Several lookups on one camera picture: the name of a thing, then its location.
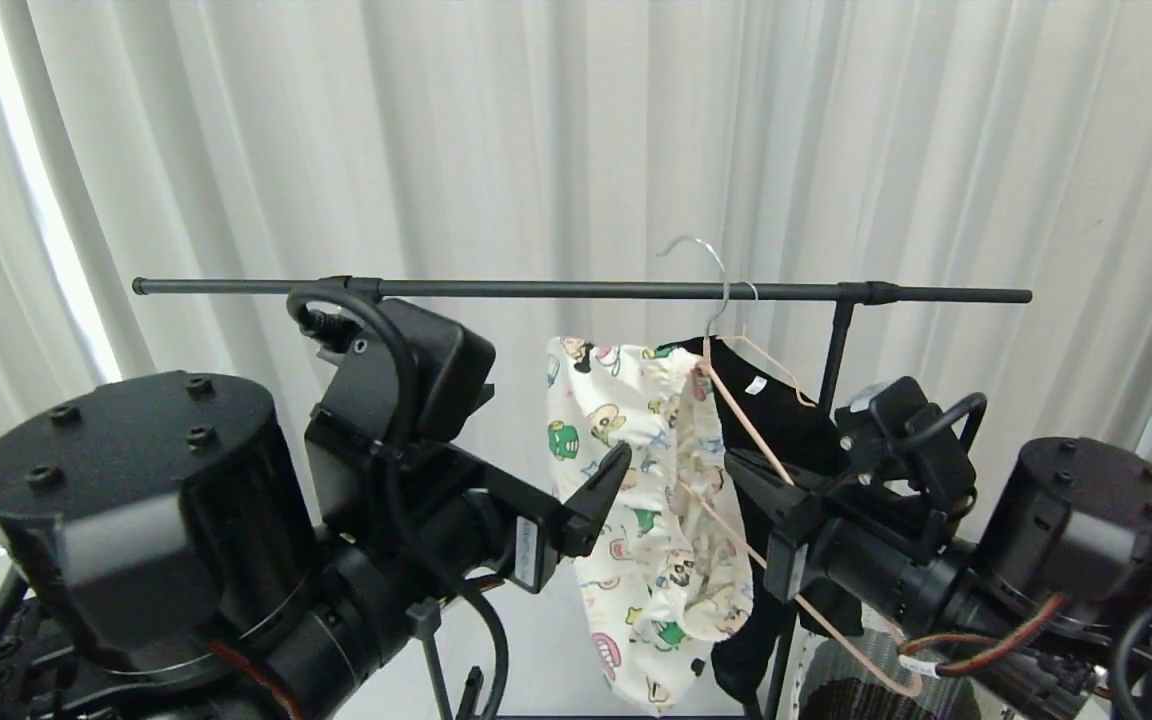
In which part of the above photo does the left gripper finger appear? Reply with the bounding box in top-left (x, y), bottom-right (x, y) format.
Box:
top-left (561, 444), bottom-right (631, 558)

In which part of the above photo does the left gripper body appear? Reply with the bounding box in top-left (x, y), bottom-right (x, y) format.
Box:
top-left (266, 470), bottom-right (567, 720)

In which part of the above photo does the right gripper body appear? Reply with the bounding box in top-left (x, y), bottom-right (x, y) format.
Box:
top-left (764, 480), bottom-right (977, 641)

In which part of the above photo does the cream printed garment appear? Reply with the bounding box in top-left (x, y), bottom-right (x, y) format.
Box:
top-left (546, 337), bottom-right (755, 716)

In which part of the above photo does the black garment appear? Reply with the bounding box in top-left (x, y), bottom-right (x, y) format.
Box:
top-left (671, 337), bottom-right (867, 706)

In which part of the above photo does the pink clothes hanger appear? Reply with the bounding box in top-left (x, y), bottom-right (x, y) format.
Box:
top-left (736, 282), bottom-right (819, 408)
top-left (658, 236), bottom-right (927, 698)

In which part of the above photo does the white laundry basket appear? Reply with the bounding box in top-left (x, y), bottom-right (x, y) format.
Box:
top-left (796, 630), bottom-right (982, 720)

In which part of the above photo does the black clothes rack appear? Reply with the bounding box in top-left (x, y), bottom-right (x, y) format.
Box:
top-left (132, 277), bottom-right (1033, 720)

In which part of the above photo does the white curtain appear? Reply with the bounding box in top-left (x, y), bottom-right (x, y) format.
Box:
top-left (0, 0), bottom-right (1152, 561)

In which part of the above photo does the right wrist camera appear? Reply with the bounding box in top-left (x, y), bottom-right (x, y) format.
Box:
top-left (836, 377), bottom-right (979, 561)

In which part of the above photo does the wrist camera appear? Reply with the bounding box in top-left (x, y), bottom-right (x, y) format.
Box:
top-left (836, 377), bottom-right (979, 561)
top-left (304, 298), bottom-right (497, 541)

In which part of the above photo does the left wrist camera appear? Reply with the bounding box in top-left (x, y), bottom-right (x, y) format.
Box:
top-left (304, 298), bottom-right (497, 541)

